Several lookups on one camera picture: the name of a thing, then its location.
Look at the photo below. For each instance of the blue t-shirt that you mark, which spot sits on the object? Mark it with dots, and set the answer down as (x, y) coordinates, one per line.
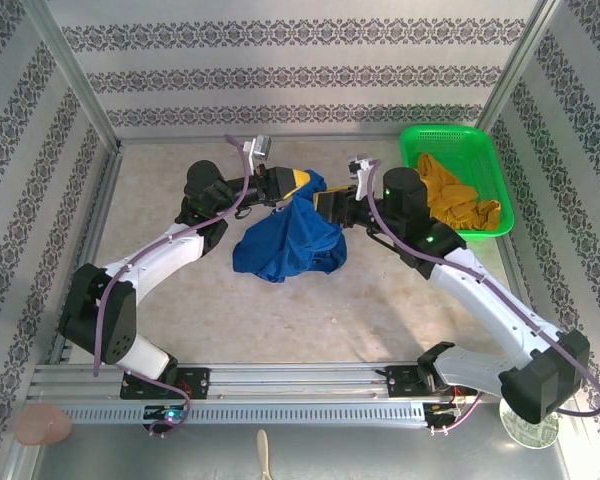
(290, 240)

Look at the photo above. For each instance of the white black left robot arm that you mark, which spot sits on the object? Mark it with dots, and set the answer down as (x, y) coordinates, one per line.
(170, 250)

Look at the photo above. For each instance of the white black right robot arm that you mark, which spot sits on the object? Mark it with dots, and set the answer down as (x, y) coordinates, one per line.
(480, 305)

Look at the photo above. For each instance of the yellow crumpled cloth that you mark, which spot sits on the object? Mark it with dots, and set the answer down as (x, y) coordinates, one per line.
(455, 200)

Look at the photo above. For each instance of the green plastic basket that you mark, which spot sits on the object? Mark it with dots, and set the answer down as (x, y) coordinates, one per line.
(485, 150)

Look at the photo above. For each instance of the small controller board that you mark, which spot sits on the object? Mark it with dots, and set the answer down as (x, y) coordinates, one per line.
(442, 412)
(167, 414)

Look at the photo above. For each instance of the green patterned bowl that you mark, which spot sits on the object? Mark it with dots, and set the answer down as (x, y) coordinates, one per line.
(527, 436)

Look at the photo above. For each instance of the wooden stick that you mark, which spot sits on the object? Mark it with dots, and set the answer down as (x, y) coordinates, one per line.
(263, 450)

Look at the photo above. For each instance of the pink translucent cup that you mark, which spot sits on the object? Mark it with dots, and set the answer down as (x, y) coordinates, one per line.
(42, 425)

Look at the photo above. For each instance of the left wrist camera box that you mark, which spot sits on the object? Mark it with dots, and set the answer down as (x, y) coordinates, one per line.
(260, 145)

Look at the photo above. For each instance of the thin aluminium wall rail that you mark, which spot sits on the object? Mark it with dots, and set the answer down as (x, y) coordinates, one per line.
(180, 138)

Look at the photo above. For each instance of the wide aluminium base rail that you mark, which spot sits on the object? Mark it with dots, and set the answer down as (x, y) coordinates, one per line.
(290, 372)

